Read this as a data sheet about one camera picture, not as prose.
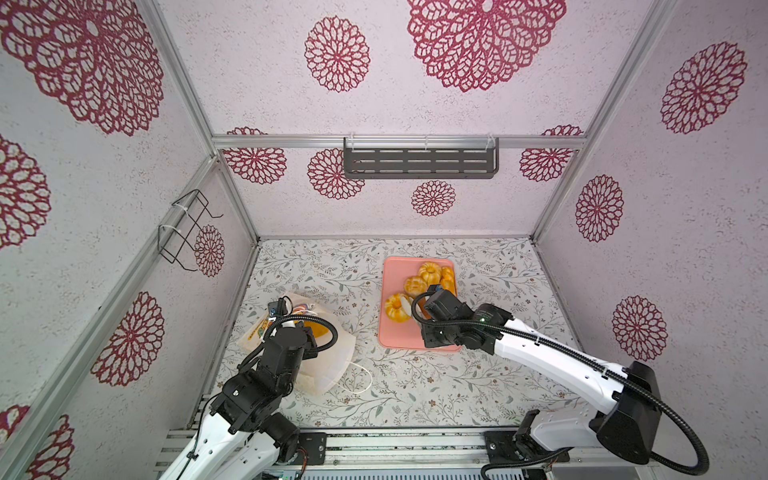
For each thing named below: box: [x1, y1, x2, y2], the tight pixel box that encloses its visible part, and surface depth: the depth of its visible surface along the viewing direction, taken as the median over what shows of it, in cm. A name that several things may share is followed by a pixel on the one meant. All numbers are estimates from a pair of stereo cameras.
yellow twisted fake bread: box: [441, 266, 458, 297], surface depth 108 cm
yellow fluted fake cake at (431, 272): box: [419, 261, 441, 288], surface depth 108 cm
